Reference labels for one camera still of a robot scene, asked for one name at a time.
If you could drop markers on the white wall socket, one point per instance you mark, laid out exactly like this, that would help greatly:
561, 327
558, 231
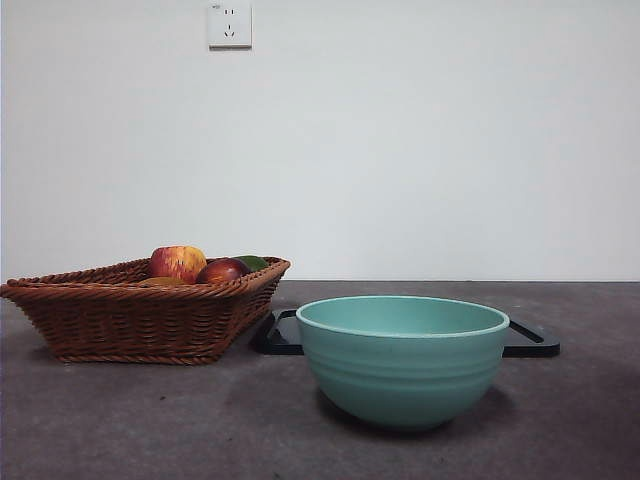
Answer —
230, 25

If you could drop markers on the dark red plum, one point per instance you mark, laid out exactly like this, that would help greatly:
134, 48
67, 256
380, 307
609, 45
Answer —
222, 272

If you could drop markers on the mint green bowl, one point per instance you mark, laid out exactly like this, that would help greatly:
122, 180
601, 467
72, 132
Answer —
400, 380

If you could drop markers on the green avocado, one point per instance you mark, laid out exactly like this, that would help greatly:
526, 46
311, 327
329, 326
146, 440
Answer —
255, 262

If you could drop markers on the red yellow apple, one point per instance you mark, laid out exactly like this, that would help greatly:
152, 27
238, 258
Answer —
175, 262

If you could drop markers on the dark teal rectangular tray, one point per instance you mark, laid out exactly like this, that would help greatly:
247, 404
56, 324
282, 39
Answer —
282, 335

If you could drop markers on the yellow-brown kiwi fruit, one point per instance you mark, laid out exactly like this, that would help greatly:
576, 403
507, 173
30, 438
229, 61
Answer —
162, 282

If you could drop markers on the brown wicker basket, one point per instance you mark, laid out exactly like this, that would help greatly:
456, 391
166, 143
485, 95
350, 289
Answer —
130, 320

